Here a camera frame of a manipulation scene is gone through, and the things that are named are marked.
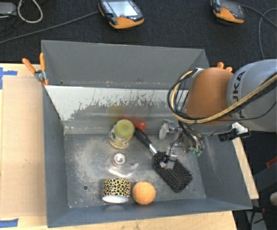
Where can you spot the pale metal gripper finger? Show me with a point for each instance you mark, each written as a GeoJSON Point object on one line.
{"type": "Point", "coordinates": [172, 153]}
{"type": "Point", "coordinates": [167, 164]}

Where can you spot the black hairbrush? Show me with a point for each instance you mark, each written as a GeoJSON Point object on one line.
{"type": "Point", "coordinates": [176, 178]}

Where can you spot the small red object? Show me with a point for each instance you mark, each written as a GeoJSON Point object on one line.
{"type": "Point", "coordinates": [139, 124]}

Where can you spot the orange ball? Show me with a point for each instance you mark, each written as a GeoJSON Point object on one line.
{"type": "Point", "coordinates": [143, 193]}

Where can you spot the yellow-lidded printed plastic bottle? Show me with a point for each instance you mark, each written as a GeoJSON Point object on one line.
{"type": "Point", "coordinates": [121, 135]}

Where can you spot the leopard print tape roll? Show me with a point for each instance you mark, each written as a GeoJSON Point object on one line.
{"type": "Point", "coordinates": [116, 188]}

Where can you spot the grey metal bin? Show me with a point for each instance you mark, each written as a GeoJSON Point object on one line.
{"type": "Point", "coordinates": [92, 157]}

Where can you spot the pale brown cardboard board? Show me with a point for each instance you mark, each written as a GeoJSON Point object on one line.
{"type": "Point", "coordinates": [21, 140]}

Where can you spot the black cylinder on white bracket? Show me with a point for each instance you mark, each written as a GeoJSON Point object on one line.
{"type": "Point", "coordinates": [234, 133]}

